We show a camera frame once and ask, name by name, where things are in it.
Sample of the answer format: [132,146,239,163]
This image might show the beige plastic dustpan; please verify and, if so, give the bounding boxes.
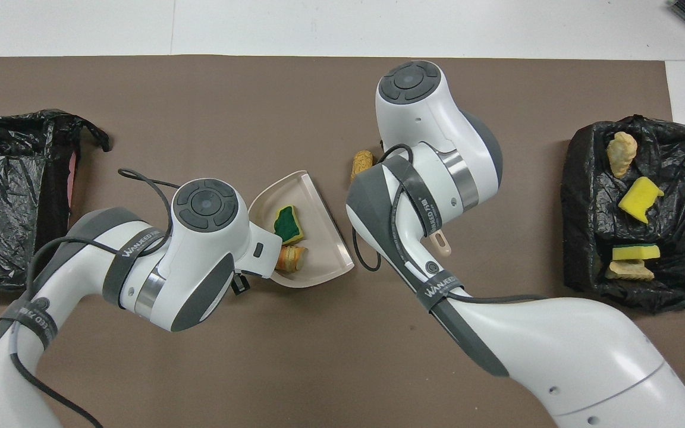
[247,170,355,290]

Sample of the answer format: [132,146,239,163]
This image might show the small yellow sponge piece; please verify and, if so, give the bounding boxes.
[612,243,661,262]

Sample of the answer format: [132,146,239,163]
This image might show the beige hand brush black bristles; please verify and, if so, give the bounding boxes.
[429,229,453,257]

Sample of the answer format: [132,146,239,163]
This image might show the striped croissant bread piece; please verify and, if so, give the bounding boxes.
[275,244,309,274]
[607,131,639,178]

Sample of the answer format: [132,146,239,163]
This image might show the green and yellow sponge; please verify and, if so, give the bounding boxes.
[272,205,304,246]

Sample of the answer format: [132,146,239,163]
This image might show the pale flat bread piece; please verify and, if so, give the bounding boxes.
[607,260,655,281]

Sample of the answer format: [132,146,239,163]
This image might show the brown paper table mat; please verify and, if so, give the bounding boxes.
[0,55,685,428]

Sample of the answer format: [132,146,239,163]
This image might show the large yellow sponge piece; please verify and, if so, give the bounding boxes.
[619,177,665,225]

